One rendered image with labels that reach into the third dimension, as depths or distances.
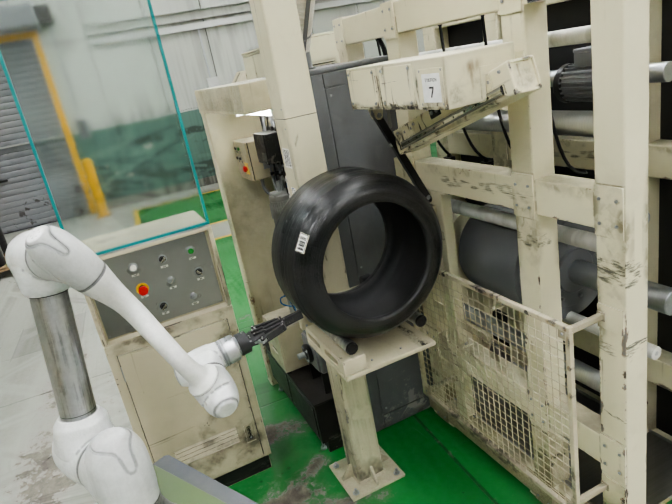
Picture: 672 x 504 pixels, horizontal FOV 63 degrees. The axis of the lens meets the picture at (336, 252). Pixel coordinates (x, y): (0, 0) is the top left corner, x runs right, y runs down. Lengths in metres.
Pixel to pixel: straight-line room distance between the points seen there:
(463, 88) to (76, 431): 1.45
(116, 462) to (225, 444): 1.19
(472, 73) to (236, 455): 2.01
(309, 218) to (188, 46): 9.32
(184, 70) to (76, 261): 9.45
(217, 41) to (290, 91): 8.98
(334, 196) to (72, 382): 0.93
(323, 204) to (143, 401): 1.29
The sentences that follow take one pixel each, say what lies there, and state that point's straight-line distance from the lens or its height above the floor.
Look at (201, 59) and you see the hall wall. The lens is 10.93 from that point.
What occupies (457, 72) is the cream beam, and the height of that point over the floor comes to 1.73.
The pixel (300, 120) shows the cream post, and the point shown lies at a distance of 2.06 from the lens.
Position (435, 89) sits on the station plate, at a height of 1.70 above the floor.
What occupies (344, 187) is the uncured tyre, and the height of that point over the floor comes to 1.44.
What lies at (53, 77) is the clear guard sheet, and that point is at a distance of 2.32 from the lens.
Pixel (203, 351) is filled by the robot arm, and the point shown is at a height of 1.05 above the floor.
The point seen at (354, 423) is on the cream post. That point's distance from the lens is 2.53.
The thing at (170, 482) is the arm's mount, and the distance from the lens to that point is 1.92.
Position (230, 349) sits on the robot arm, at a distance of 1.82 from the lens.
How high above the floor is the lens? 1.83
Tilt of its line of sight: 19 degrees down
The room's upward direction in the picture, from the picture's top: 11 degrees counter-clockwise
